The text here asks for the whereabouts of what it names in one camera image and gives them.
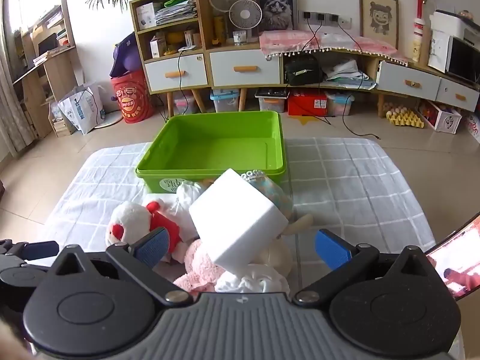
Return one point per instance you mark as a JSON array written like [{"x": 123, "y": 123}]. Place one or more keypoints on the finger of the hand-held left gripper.
[
  {"x": 18, "y": 277},
  {"x": 41, "y": 250}
]

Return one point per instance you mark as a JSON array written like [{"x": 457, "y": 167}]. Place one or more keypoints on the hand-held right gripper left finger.
[{"x": 155, "y": 243}]

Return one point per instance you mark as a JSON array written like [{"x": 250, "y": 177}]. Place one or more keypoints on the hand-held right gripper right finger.
[{"x": 330, "y": 247}]

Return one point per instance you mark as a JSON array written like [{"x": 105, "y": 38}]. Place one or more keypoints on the white plush dog red clothes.
[{"x": 129, "y": 221}]

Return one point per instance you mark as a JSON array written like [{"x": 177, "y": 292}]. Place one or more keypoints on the pink plush toy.
[{"x": 198, "y": 270}]

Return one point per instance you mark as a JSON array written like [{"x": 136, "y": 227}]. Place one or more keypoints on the cream plush toy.
[{"x": 275, "y": 255}]

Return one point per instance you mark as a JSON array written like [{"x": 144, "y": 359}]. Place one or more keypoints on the doll with blue patterned dress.
[{"x": 273, "y": 193}]

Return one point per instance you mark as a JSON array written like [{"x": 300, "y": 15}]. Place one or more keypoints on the white frilly cloth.
[{"x": 255, "y": 281}]

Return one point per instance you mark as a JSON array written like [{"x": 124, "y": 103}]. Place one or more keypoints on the white foam block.
[{"x": 236, "y": 221}]

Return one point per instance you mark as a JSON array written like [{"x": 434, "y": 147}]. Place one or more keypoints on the green plastic bin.
[{"x": 210, "y": 146}]

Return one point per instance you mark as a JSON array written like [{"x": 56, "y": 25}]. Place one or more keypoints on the grey checked blanket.
[{"x": 356, "y": 187}]

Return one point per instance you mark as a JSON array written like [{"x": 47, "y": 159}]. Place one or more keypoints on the yellow star mat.
[{"x": 303, "y": 119}]

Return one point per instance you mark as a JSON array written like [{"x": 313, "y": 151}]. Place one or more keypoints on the round white stand base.
[{"x": 110, "y": 120}]

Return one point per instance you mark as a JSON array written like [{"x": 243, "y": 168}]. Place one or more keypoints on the clear storage box pink contents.
[{"x": 183, "y": 105}]

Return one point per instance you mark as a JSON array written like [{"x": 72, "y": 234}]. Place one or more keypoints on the clear storage box pastel contents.
[{"x": 339, "y": 105}]

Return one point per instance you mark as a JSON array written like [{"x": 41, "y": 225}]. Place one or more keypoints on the red bucket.
[{"x": 131, "y": 101}]

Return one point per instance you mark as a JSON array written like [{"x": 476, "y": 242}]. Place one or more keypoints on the white shopping bag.
[{"x": 80, "y": 110}]

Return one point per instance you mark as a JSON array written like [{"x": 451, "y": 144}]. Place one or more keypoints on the red cardboard box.
[{"x": 305, "y": 103}]

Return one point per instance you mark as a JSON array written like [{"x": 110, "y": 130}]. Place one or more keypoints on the yellow egg tray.
[{"x": 405, "y": 118}]

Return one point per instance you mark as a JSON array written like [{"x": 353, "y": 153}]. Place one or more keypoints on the curtain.
[{"x": 11, "y": 101}]

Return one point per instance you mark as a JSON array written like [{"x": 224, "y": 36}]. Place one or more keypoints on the clear storage box black lid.
[{"x": 270, "y": 101}]

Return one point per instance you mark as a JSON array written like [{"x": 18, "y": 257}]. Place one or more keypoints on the clear storage box blue lid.
[{"x": 225, "y": 101}]

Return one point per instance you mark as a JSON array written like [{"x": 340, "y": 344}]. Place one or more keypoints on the red and white box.
[{"x": 446, "y": 120}]

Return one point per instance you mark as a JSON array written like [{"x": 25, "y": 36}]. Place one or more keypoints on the pile of folded clothes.
[{"x": 347, "y": 73}]

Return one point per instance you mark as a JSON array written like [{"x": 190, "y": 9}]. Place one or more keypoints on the black bag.
[{"x": 302, "y": 69}]

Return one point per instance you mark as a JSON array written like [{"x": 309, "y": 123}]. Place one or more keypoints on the wooden desk shelf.
[{"x": 56, "y": 67}]

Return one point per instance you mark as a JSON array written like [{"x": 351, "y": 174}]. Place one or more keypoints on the low wooden cabinet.
[{"x": 369, "y": 57}]

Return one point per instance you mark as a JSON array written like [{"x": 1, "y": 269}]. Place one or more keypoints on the pink tablecloth with pompoms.
[{"x": 285, "y": 41}]

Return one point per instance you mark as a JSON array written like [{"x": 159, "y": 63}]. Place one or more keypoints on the white and red bottle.
[{"x": 418, "y": 41}]

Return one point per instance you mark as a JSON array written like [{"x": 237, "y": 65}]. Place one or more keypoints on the white cardboard box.
[{"x": 148, "y": 15}]

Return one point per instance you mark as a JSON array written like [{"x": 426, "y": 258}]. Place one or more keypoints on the black microwave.
[{"x": 463, "y": 60}]

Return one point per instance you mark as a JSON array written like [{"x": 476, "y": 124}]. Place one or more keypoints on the stack of papers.
[{"x": 176, "y": 11}]

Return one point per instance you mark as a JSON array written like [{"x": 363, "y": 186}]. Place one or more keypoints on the tall wooden shelf cabinet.
[{"x": 204, "y": 15}]

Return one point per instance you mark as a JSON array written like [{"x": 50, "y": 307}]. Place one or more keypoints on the framed cartoon girl picture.
[{"x": 378, "y": 18}]

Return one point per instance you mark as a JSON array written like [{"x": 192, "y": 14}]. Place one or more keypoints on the framed cat picture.
[{"x": 277, "y": 9}]

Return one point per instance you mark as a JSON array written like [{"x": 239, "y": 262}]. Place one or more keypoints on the small white fan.
[{"x": 244, "y": 13}]

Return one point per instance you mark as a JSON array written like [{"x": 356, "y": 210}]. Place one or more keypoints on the white printer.
[{"x": 450, "y": 24}]

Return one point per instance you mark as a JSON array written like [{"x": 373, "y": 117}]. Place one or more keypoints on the wall socket strip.
[{"x": 326, "y": 18}]

